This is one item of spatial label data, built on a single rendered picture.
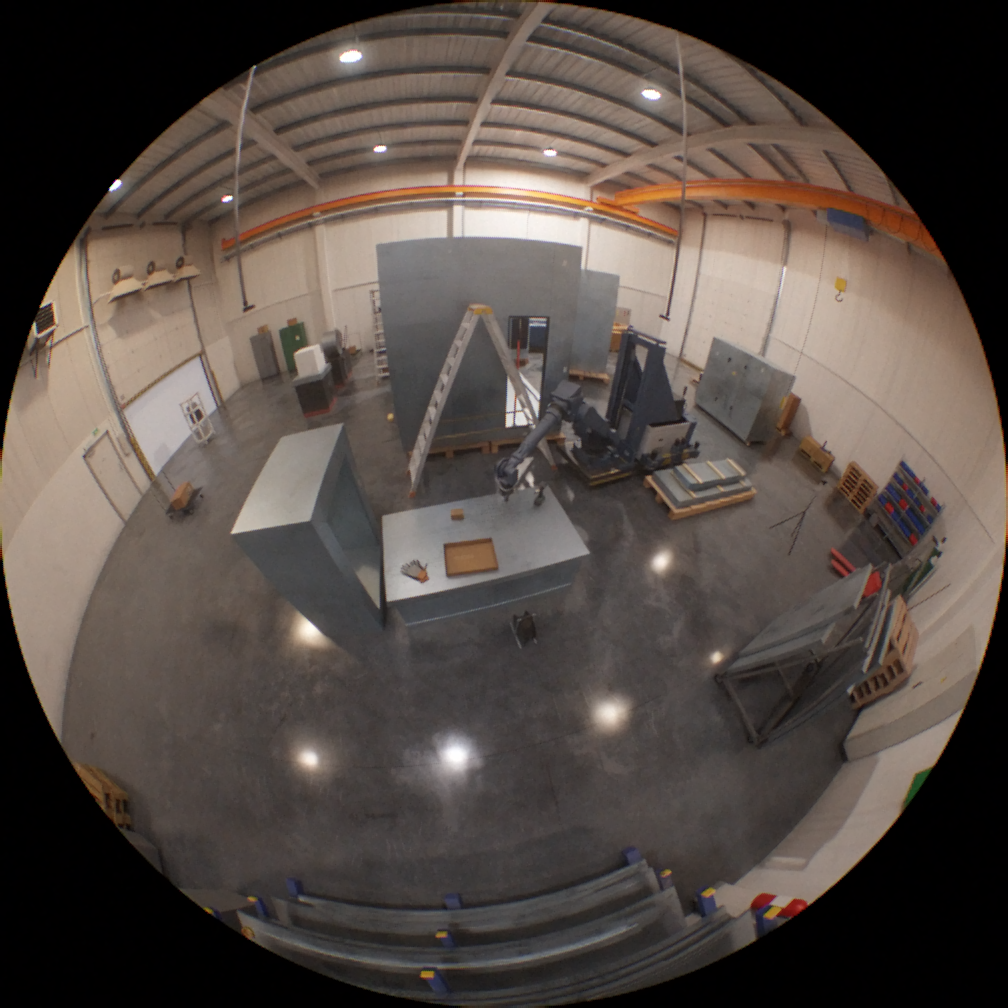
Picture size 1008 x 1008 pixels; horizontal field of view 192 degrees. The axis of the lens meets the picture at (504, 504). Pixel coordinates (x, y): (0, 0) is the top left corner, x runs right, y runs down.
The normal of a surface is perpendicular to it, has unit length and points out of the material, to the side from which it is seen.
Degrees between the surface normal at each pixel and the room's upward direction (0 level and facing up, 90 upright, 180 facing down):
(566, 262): 90
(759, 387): 90
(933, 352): 90
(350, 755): 0
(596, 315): 90
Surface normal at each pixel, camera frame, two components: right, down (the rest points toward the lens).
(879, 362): -0.97, 0.15
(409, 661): 0.03, -0.72
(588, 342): -0.11, 0.69
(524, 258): 0.24, 0.68
